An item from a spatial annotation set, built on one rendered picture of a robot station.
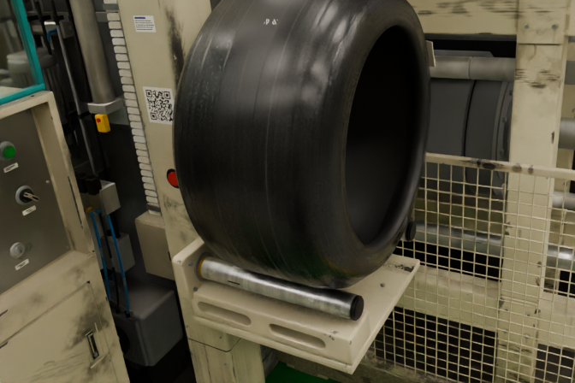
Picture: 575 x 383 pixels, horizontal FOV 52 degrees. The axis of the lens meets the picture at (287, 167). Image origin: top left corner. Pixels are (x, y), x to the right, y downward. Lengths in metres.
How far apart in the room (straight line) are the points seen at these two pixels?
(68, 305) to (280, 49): 0.77
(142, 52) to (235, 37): 0.31
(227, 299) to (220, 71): 0.49
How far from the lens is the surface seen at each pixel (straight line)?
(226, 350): 1.44
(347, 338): 1.06
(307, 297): 1.08
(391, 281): 1.29
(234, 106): 0.85
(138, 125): 1.27
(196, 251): 1.19
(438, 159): 1.39
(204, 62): 0.91
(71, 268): 1.35
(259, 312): 1.14
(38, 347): 1.35
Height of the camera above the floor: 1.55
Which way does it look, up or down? 24 degrees down
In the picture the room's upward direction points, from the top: 6 degrees counter-clockwise
